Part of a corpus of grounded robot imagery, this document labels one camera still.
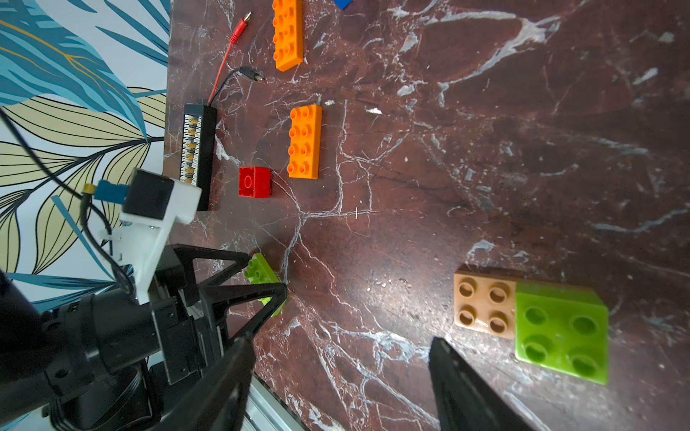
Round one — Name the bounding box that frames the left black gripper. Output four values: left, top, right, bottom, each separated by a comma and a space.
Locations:
147, 243, 289, 386

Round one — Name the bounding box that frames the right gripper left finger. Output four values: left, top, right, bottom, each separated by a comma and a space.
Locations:
154, 338, 256, 430

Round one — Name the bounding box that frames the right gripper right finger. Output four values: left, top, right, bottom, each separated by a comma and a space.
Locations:
429, 337, 530, 430

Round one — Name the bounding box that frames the green 2x4 brick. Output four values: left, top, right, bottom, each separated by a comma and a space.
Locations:
244, 253, 280, 285

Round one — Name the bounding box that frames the tan 2x4 brick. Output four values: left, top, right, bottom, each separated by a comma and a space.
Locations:
453, 271, 517, 339

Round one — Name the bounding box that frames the red 2x2 brick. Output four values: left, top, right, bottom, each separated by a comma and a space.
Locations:
238, 166, 272, 199

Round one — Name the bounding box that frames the green 2x2 brick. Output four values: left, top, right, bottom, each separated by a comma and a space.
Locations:
515, 281, 609, 385

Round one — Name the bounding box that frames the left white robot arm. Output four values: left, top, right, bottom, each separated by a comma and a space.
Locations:
1, 244, 288, 430

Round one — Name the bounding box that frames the orange 2x4 brick near left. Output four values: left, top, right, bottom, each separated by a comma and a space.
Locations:
287, 104, 322, 180

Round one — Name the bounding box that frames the orange 2x4 brick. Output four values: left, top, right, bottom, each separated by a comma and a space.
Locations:
287, 104, 322, 180
272, 0, 304, 72

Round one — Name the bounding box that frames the orange 2x4 brick far left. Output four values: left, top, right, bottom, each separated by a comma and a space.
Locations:
272, 0, 304, 72

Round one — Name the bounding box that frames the blue 2x2 brick left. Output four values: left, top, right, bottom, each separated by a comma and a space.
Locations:
333, 0, 352, 10

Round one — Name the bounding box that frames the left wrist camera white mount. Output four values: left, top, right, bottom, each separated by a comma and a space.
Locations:
95, 169, 201, 305

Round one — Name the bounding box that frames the black probe cable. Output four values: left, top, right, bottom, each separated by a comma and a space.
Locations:
207, 65, 265, 106

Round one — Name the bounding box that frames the red probe cable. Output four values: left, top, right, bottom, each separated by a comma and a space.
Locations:
207, 10, 253, 106

